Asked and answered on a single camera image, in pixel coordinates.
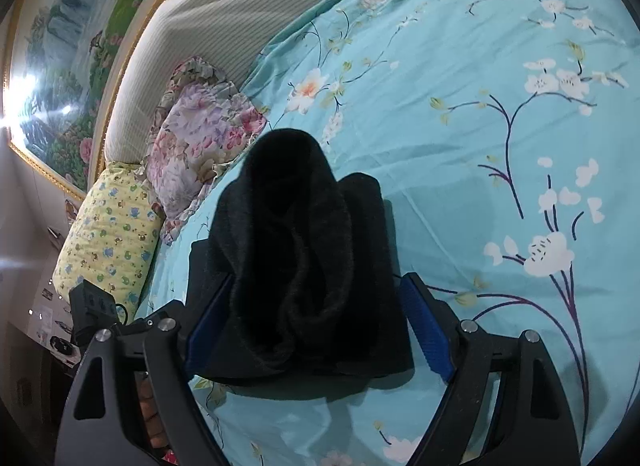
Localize gold framed landscape painting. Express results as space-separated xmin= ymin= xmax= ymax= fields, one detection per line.
xmin=0 ymin=0 xmax=222 ymax=203

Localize black pants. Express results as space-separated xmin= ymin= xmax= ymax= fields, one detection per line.
xmin=187 ymin=128 xmax=416 ymax=390

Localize yellow cartoon print pillow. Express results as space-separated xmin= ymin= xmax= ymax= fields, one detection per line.
xmin=52 ymin=162 xmax=166 ymax=327

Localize pink floral ruffled pillow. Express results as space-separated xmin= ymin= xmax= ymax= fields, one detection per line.
xmin=142 ymin=56 xmax=271 ymax=247

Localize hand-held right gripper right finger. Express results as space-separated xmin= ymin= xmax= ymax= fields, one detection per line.
xmin=399 ymin=272 xmax=582 ymax=466

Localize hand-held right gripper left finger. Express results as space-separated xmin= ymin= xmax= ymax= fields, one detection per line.
xmin=54 ymin=276 xmax=237 ymax=466

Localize turquoise floral bed sheet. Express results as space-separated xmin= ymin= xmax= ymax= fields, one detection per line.
xmin=135 ymin=0 xmax=640 ymax=466

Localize person's left hand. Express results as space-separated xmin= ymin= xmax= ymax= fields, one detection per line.
xmin=138 ymin=379 xmax=169 ymax=449

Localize white striped headboard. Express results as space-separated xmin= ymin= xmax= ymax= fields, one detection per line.
xmin=102 ymin=0 xmax=402 ymax=167

